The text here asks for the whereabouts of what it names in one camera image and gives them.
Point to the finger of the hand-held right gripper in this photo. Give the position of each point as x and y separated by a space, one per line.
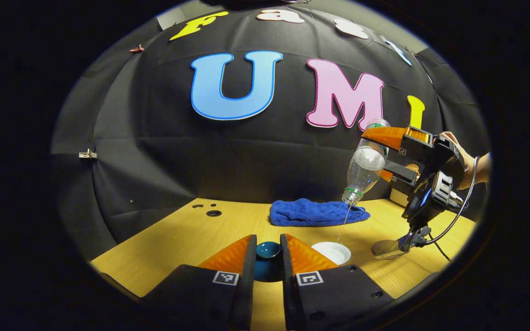
403 172
412 145

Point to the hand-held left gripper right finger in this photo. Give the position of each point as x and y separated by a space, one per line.
288 285

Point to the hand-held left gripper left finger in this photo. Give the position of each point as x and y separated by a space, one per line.
246 285

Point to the clear plastic water bottle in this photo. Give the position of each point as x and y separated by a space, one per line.
364 170

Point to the round brown coaster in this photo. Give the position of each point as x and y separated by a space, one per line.
382 248

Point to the blue towel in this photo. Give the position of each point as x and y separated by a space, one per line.
313 212

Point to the black backdrop cloth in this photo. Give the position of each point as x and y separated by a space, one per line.
246 156

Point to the white backdrop clip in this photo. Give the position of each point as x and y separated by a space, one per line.
88 155

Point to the copper backdrop clip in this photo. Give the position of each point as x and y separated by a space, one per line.
137 48

